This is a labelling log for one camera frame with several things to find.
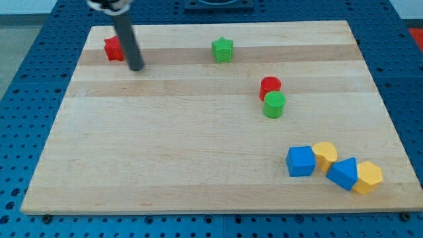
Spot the green cylinder block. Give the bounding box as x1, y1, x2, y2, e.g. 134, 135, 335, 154
262, 91, 286, 119

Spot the wooden board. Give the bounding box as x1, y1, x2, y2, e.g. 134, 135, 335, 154
21, 20, 422, 215

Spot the blue triangular block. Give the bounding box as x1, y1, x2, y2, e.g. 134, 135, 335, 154
327, 157, 358, 191

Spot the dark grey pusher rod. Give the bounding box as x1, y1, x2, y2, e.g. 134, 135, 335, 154
85, 0, 145, 71

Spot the yellow heart block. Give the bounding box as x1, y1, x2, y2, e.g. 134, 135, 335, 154
312, 141, 338, 173

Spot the green star block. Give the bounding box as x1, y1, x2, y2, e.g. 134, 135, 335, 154
211, 37, 233, 63

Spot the yellow hexagon block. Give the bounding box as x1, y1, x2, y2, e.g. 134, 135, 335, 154
352, 161, 383, 194

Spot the blue cube block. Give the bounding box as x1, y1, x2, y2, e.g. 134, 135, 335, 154
286, 146, 317, 177

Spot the red cylinder block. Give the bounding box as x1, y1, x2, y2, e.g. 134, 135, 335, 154
259, 76, 282, 101

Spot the red star block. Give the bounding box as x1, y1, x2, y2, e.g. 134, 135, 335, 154
104, 36, 124, 61

